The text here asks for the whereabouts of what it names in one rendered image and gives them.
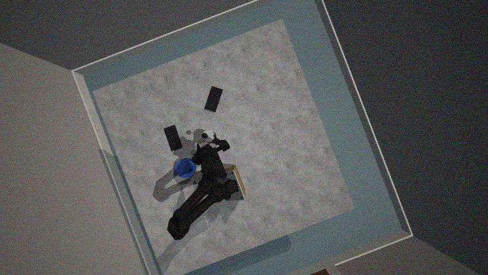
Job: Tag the french press coffee maker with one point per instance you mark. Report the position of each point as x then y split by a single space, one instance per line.
208 136

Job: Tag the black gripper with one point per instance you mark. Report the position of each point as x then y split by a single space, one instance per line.
223 145

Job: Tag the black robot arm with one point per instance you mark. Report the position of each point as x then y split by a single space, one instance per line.
192 208

